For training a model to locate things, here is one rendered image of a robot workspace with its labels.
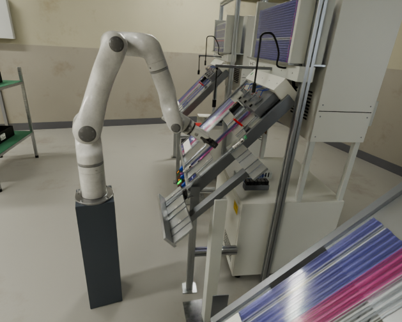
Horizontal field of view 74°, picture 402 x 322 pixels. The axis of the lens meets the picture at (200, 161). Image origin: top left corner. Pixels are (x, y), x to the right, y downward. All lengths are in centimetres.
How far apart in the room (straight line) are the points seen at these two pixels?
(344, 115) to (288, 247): 88
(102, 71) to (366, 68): 124
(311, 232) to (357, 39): 112
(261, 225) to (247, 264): 31
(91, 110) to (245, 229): 108
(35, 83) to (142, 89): 167
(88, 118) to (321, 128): 115
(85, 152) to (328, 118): 122
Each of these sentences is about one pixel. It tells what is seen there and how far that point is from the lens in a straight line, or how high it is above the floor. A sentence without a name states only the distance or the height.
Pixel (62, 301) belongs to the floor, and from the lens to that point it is 197.
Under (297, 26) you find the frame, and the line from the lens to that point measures 139.
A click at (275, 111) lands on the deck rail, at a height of 116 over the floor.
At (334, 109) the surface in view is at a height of 118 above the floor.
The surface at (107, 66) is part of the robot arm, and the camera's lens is 125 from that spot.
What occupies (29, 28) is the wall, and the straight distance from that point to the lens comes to 503.
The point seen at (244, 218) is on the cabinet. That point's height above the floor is 52.
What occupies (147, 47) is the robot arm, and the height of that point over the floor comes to 142.
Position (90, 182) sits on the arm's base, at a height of 81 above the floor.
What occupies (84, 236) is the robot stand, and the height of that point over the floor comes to 53.
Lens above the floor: 144
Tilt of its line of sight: 23 degrees down
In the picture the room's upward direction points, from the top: 4 degrees clockwise
